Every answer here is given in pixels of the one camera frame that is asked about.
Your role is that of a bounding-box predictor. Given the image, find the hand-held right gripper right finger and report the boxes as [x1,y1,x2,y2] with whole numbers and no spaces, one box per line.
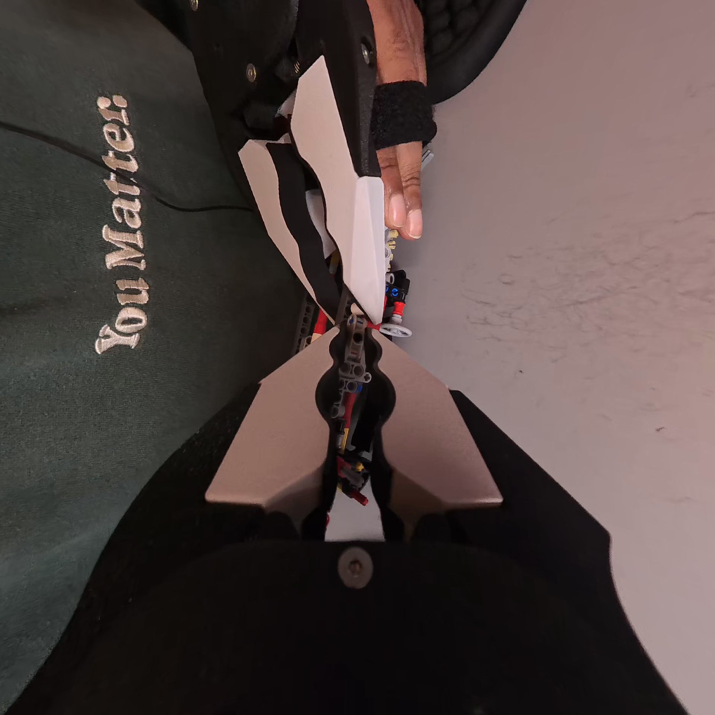
[366,328,503,537]

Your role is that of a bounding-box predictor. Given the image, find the person's left hand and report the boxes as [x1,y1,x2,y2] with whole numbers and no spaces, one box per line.
[366,0,430,241]

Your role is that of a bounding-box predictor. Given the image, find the thin black cable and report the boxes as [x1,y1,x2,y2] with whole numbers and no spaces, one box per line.
[0,120,255,214]

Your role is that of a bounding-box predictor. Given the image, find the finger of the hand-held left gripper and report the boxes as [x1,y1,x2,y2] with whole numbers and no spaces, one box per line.
[238,134,346,326]
[289,54,387,326]

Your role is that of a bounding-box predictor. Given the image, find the dark green embroidered sweatshirt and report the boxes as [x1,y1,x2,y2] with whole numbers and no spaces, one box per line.
[0,0,308,713]

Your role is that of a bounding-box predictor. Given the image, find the black dimpled chair armrest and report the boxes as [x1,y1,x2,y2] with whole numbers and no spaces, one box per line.
[416,0,528,107]

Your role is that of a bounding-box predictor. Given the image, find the multicoloured lego technic model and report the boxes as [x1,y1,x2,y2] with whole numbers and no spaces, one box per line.
[297,223,415,506]

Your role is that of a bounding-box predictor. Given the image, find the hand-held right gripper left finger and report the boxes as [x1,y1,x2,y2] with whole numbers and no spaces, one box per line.
[204,328,341,537]

